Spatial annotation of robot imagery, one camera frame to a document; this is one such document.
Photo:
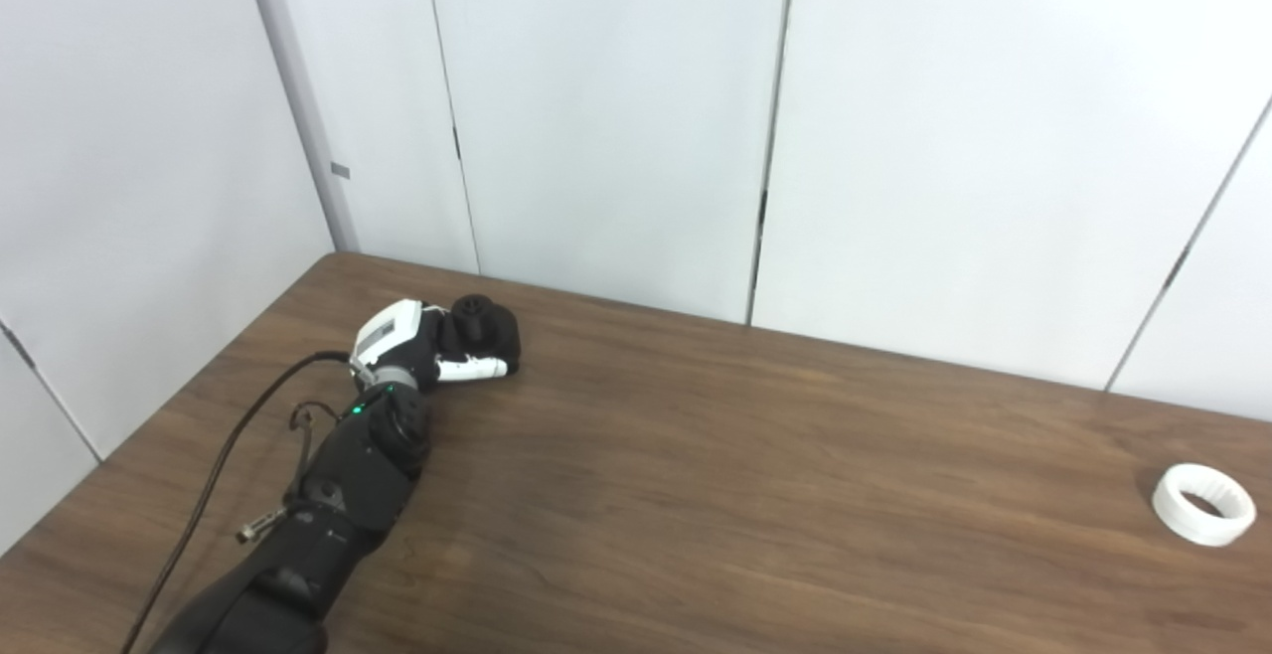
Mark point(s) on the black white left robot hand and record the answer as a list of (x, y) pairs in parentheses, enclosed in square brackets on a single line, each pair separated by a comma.
[(383, 331)]

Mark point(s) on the round black stepped part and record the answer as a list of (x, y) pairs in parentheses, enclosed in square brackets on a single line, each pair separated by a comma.
[(497, 331)]

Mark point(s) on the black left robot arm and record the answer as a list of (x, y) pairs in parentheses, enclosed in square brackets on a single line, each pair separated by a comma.
[(348, 495)]

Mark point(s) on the grey wall corner post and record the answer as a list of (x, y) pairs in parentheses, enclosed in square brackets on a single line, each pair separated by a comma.
[(293, 97)]

